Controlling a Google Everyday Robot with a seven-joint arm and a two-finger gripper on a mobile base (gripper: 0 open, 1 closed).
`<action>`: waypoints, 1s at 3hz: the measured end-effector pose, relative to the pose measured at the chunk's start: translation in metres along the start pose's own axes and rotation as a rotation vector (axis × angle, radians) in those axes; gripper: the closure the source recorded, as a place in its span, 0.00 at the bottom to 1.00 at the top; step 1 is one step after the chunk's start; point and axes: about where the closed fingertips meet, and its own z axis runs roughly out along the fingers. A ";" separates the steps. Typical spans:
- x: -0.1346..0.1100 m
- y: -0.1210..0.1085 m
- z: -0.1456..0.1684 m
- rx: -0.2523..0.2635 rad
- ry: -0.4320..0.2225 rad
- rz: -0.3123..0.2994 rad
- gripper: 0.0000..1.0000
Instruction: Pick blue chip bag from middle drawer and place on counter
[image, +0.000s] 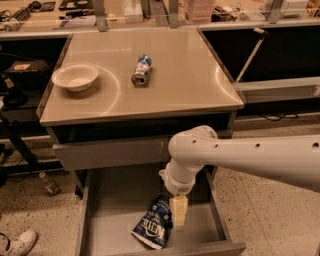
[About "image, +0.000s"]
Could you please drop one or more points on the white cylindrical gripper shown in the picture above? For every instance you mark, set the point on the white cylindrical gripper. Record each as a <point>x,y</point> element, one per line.
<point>177,187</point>

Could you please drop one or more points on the blue chip bag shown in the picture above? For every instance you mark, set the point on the blue chip bag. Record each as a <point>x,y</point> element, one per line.
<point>154,227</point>

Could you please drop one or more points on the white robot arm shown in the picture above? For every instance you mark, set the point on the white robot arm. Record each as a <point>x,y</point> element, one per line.
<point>293,160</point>

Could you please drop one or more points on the grey top drawer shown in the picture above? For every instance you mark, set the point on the grey top drawer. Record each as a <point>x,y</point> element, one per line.
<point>113,152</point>

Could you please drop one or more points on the open middle drawer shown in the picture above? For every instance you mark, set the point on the open middle drawer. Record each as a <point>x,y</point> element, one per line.
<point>116,198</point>

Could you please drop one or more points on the grey drawer cabinet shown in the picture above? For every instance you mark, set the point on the grey drawer cabinet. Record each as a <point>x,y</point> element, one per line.
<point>187,87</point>

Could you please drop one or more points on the plastic bottle on floor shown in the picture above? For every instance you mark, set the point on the plastic bottle on floor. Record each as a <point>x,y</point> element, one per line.
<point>49,184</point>

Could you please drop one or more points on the blue white soda can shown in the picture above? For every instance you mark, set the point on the blue white soda can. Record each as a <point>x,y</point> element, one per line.
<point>142,70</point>

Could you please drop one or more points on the black stand left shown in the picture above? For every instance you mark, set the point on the black stand left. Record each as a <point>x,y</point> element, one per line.
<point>32,164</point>

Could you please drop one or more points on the white bowl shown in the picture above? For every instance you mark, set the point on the white bowl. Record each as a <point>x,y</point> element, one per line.
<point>75,77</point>

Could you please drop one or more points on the white shoe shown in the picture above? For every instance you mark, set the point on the white shoe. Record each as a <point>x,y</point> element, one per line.
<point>20,246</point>

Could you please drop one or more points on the black device on left shelf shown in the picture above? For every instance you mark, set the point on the black device on left shelf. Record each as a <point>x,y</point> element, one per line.
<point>24,76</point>

